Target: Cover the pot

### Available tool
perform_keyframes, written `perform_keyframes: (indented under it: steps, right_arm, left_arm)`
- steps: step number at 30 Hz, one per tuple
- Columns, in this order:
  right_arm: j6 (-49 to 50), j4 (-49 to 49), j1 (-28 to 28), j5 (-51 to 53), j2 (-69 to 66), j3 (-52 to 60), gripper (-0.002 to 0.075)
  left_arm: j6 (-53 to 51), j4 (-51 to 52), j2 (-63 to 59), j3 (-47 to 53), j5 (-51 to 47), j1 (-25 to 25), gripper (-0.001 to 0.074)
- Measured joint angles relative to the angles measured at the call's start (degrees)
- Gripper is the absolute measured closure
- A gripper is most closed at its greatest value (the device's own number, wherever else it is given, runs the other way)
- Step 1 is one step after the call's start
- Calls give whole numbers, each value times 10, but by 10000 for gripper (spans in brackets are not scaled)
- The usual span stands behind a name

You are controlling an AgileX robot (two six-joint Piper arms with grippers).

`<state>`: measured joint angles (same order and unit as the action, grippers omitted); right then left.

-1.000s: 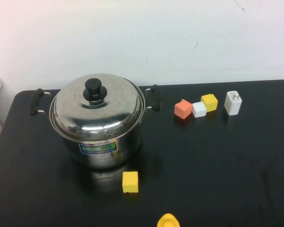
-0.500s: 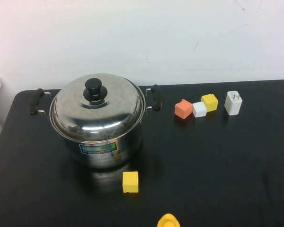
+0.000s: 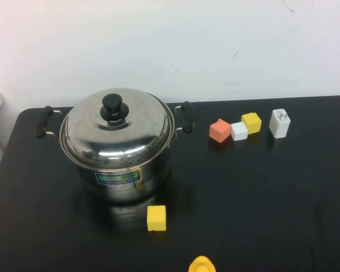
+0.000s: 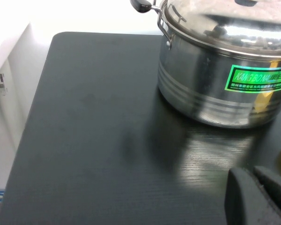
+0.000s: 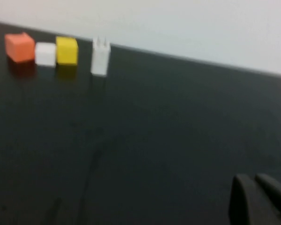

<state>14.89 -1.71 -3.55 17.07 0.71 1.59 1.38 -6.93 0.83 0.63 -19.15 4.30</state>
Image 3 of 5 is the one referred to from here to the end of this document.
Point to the steel lid with black knob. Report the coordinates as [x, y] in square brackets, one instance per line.
[116, 141]

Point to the orange foam cube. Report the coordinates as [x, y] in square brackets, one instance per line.
[219, 131]

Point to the white foam cube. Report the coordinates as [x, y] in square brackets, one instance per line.
[239, 131]

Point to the yellow foam cube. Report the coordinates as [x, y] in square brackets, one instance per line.
[156, 218]
[252, 122]

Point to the white power adapter plug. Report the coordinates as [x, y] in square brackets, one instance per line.
[279, 126]

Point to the yellow rounded plastic object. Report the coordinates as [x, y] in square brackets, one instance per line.
[201, 265]

